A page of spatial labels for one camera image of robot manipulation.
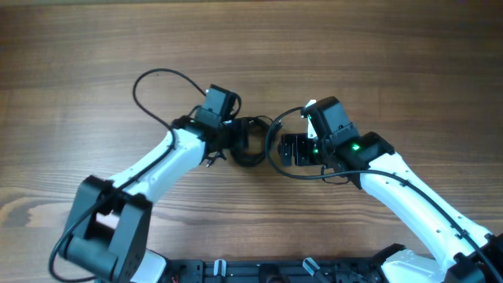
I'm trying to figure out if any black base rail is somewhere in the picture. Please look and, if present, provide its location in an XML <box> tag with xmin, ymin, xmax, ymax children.
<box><xmin>160</xmin><ymin>258</ymin><xmax>386</xmax><ymax>283</ymax></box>

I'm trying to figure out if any left camera cable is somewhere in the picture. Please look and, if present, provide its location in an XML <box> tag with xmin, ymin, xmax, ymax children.
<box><xmin>48</xmin><ymin>68</ymin><xmax>208</xmax><ymax>283</ymax></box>

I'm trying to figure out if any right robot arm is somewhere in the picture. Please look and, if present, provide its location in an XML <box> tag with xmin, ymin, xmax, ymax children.
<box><xmin>278</xmin><ymin>132</ymin><xmax>502</xmax><ymax>282</ymax></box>

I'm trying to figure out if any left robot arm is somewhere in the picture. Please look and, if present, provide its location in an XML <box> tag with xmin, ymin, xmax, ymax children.
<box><xmin>48</xmin><ymin>116</ymin><xmax>249</xmax><ymax>282</ymax></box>

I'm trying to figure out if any black cable long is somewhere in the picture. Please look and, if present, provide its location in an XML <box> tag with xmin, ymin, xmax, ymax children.
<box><xmin>229</xmin><ymin>116</ymin><xmax>273</xmax><ymax>167</ymax></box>

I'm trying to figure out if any black cable short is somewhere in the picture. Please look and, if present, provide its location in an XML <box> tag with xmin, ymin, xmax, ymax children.
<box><xmin>206</xmin><ymin>151</ymin><xmax>227</xmax><ymax>167</ymax></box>

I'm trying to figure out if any camera cable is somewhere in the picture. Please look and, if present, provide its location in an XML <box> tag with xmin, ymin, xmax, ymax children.
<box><xmin>48</xmin><ymin>68</ymin><xmax>208</xmax><ymax>283</ymax></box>
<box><xmin>264</xmin><ymin>106</ymin><xmax>503</xmax><ymax>283</ymax></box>

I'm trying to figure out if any right camera cable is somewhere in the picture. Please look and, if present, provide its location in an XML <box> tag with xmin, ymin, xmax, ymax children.
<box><xmin>264</xmin><ymin>106</ymin><xmax>503</xmax><ymax>283</ymax></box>

